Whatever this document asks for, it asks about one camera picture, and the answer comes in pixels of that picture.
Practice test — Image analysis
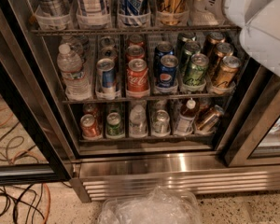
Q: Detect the orange extension cable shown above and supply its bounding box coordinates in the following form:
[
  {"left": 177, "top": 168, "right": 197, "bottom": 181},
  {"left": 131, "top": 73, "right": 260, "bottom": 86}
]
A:
[{"left": 0, "top": 105, "right": 51, "bottom": 224}]

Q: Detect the clear water bottle bottom shelf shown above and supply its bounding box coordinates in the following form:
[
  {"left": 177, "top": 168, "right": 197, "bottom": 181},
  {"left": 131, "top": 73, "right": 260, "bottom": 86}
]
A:
[{"left": 129, "top": 105, "right": 147, "bottom": 137}]

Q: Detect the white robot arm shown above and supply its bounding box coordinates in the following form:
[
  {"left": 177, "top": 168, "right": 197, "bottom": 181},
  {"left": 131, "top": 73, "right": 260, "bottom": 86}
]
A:
[{"left": 196, "top": 0, "right": 280, "bottom": 77}]

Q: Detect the gold can front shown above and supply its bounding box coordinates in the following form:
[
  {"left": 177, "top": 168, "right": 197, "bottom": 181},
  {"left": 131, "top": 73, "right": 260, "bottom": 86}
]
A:
[{"left": 211, "top": 56, "right": 241, "bottom": 89}]

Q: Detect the clear water bottle shelf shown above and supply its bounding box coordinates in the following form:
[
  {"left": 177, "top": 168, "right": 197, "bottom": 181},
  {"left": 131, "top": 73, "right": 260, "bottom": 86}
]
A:
[
  {"left": 57, "top": 44, "right": 91, "bottom": 101},
  {"left": 129, "top": 105, "right": 147, "bottom": 137}
]

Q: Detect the right glass fridge door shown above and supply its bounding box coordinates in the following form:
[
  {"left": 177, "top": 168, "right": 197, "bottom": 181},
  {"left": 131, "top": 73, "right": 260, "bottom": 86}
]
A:
[{"left": 223, "top": 75, "right": 280, "bottom": 168}]

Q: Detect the red coca-cola can rear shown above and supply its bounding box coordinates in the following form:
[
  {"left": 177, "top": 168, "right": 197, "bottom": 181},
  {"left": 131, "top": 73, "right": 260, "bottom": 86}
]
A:
[{"left": 128, "top": 34, "right": 145, "bottom": 48}]

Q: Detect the red coca-cola can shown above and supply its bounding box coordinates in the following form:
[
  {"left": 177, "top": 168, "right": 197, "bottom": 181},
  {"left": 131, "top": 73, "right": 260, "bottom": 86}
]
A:
[
  {"left": 127, "top": 59, "right": 148, "bottom": 92},
  {"left": 125, "top": 45, "right": 145, "bottom": 63},
  {"left": 128, "top": 34, "right": 145, "bottom": 48}
]

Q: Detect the blue pepsi can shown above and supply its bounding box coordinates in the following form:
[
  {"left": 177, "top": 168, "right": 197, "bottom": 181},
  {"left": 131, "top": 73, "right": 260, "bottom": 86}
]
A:
[
  {"left": 157, "top": 54, "right": 178, "bottom": 88},
  {"left": 153, "top": 41, "right": 174, "bottom": 77}
]

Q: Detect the tipped gold can bottom shelf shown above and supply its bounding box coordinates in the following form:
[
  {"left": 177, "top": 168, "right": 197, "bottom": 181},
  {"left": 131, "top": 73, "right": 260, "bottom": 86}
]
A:
[{"left": 196, "top": 105, "right": 224, "bottom": 132}]

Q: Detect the gold can top shelf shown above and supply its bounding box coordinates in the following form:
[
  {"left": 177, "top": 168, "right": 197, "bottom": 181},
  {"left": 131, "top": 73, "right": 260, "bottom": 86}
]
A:
[{"left": 157, "top": 0, "right": 186, "bottom": 25}]

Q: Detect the red coca-cola can front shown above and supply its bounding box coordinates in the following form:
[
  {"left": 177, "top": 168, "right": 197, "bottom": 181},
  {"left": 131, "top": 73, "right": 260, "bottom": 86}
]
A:
[{"left": 127, "top": 59, "right": 148, "bottom": 92}]

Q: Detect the water bottle rear middle shelf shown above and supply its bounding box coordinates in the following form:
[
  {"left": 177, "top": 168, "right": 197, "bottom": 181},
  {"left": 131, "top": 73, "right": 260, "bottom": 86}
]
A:
[{"left": 61, "top": 35, "right": 87, "bottom": 62}]

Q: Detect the silver can rear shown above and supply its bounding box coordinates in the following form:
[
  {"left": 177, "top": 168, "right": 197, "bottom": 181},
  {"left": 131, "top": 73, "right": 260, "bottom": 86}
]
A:
[{"left": 99, "top": 36, "right": 116, "bottom": 49}]

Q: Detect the blue pepsi can front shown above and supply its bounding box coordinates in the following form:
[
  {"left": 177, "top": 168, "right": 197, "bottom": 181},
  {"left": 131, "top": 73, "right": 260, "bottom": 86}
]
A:
[{"left": 157, "top": 54, "right": 178, "bottom": 88}]

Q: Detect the brown tea bottle white cap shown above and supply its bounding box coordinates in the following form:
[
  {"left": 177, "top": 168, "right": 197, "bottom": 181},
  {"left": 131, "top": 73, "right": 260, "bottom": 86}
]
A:
[{"left": 175, "top": 99, "right": 199, "bottom": 135}]

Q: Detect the stainless steel display fridge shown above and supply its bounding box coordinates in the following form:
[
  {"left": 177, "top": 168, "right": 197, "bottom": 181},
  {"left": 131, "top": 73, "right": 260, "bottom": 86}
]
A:
[{"left": 0, "top": 0, "right": 280, "bottom": 203}]

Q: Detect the blue pepsi can rear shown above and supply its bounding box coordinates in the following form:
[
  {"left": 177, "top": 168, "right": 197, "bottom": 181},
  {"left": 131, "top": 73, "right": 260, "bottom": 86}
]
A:
[{"left": 153, "top": 41, "right": 174, "bottom": 77}]

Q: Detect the green can bottom shelf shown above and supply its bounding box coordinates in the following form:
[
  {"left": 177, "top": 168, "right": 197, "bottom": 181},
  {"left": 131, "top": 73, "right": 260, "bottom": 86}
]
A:
[{"left": 106, "top": 112, "right": 123, "bottom": 136}]

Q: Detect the green can rear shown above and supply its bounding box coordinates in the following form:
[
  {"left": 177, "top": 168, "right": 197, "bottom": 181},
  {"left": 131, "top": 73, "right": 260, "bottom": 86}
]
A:
[{"left": 176, "top": 32, "right": 196, "bottom": 55}]

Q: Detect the gold can rear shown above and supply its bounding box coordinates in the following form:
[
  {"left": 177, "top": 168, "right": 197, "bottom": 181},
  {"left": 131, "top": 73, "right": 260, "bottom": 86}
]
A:
[{"left": 203, "top": 32, "right": 226, "bottom": 57}]

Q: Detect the clear plastic bag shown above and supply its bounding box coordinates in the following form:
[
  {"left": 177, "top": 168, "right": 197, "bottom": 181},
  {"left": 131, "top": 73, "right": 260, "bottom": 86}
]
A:
[{"left": 97, "top": 187, "right": 203, "bottom": 224}]

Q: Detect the clear water bottle middle shelf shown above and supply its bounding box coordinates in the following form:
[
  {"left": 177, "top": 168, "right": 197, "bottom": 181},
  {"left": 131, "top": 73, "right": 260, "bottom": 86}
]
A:
[{"left": 57, "top": 44, "right": 91, "bottom": 101}]

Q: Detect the silver can bottom shelf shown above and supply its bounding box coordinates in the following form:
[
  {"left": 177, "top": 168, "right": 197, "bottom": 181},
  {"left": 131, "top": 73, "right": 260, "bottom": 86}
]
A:
[{"left": 152, "top": 110, "right": 170, "bottom": 134}]

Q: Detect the orange can bottom shelf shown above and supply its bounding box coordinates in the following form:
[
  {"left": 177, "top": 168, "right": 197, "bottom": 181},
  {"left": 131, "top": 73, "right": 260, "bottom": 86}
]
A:
[{"left": 80, "top": 114, "right": 101, "bottom": 138}]

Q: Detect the open glass fridge door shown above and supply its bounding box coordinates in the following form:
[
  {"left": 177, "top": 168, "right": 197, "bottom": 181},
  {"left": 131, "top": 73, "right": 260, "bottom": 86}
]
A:
[{"left": 0, "top": 0, "right": 73, "bottom": 185}]

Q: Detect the blue silver can front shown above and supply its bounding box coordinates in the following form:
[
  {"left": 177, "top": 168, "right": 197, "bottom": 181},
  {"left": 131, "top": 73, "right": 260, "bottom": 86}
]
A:
[{"left": 96, "top": 58, "right": 116, "bottom": 94}]

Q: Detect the green can front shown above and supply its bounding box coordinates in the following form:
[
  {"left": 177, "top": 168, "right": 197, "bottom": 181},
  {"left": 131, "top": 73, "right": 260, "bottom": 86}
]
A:
[{"left": 183, "top": 53, "right": 209, "bottom": 86}]

